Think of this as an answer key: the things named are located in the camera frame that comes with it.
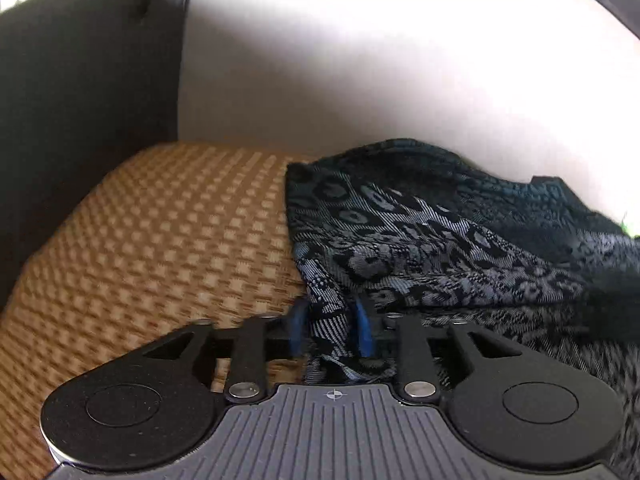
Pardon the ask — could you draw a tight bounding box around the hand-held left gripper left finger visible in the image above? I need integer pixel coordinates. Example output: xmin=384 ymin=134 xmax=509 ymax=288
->
xmin=142 ymin=301 xmax=307 ymax=404

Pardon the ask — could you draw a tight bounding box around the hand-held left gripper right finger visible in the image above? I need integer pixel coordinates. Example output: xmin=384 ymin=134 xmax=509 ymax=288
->
xmin=354 ymin=296 xmax=507 ymax=404

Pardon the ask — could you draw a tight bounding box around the leopard print knit sweater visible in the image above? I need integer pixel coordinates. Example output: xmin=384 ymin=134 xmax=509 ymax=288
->
xmin=285 ymin=138 xmax=640 ymax=480

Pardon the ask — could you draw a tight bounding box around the brown woven rattan mat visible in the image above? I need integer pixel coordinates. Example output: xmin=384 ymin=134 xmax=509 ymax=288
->
xmin=0 ymin=141 xmax=321 ymax=476

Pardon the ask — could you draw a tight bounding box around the grey and white leather sofa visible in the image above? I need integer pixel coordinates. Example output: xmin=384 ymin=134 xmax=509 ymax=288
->
xmin=0 ymin=0 xmax=640 ymax=241

